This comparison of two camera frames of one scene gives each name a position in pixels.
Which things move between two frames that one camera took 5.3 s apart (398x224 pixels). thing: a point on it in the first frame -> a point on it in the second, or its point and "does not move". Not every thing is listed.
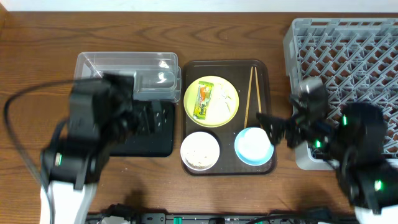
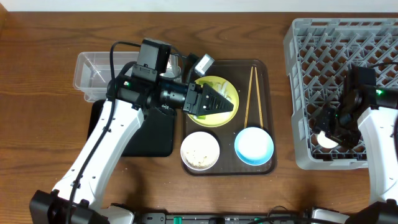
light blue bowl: [252, 145] does not move
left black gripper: [144, 117] -> [191, 100]
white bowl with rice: [199, 150] does not move
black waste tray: [152, 134] does not move
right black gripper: [298, 121] -> [324, 124]
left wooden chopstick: [248, 97] does not move
